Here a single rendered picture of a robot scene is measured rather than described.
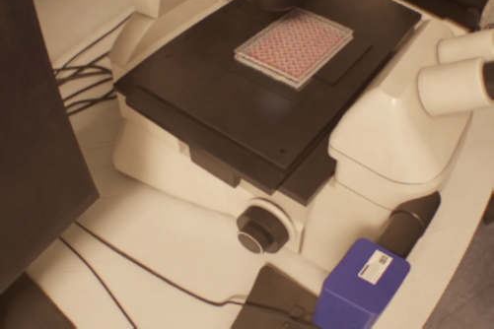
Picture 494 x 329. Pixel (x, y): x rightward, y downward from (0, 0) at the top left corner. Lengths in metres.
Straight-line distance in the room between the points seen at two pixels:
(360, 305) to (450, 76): 0.20
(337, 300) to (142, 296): 0.31
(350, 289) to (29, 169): 0.29
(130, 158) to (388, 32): 0.40
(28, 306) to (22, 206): 0.26
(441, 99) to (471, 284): 1.21
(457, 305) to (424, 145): 1.14
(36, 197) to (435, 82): 0.37
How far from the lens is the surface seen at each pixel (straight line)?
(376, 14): 0.70
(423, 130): 0.44
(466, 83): 0.40
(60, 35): 1.03
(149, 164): 0.70
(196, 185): 0.66
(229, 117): 0.52
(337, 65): 0.57
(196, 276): 0.64
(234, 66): 0.57
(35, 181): 0.44
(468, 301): 1.56
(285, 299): 0.60
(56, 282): 0.69
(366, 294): 0.40
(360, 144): 0.44
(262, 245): 0.59
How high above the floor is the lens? 1.32
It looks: 48 degrees down
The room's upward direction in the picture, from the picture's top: 2 degrees counter-clockwise
